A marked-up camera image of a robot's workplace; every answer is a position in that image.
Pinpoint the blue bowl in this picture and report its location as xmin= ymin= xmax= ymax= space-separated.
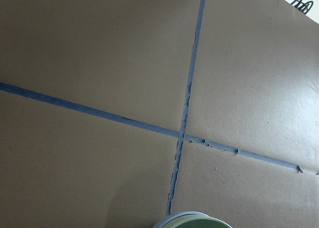
xmin=153 ymin=211 xmax=208 ymax=228

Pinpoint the green bowl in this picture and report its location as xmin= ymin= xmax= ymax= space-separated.
xmin=154 ymin=214 xmax=231 ymax=228

